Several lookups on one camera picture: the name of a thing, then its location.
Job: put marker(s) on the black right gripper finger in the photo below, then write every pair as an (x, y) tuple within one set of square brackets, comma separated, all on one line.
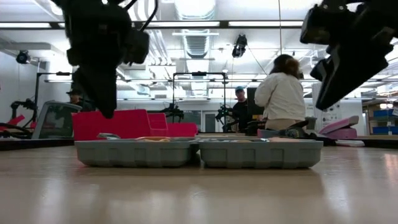
[(351, 74), (320, 70)]

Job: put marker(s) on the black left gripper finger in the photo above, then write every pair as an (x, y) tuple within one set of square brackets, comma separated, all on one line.
[(99, 90)]

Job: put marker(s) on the grey plastic tool case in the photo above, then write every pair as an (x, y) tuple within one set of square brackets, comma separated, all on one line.
[(140, 154)]

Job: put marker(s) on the black background robot arm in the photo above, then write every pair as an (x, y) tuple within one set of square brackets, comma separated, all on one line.
[(18, 107), (172, 110)]

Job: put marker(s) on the person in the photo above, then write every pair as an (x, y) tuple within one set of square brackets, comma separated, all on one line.
[(77, 99), (241, 109), (280, 96)]

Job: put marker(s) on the white pillar with posters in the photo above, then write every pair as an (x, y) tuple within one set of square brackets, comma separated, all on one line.
[(331, 116)]

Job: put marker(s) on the red plastic bin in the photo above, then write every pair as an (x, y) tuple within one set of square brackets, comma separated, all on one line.
[(130, 127)]

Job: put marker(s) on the blue storage bin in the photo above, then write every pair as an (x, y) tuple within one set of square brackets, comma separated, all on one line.
[(384, 113), (384, 130)]

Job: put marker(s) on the black computer monitor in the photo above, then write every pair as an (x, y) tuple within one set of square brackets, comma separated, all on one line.
[(252, 99)]

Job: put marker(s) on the black ceiling spotlight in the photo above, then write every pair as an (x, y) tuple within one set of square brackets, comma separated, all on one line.
[(23, 57)]

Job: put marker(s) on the black overhead rig bar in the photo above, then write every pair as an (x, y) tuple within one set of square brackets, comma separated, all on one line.
[(192, 24)]

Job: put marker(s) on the black robot with green light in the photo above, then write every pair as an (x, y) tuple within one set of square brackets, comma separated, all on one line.
[(224, 113)]

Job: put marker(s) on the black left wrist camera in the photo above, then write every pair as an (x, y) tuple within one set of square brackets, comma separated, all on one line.
[(138, 46)]

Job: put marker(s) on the black background rig frame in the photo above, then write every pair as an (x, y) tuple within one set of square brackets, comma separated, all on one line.
[(35, 93), (173, 90)]

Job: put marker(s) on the black overhead camera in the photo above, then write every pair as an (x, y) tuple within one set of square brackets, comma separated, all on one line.
[(240, 45)]

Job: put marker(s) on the silver ceiling air duct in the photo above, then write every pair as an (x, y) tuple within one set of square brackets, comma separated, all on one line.
[(196, 40)]

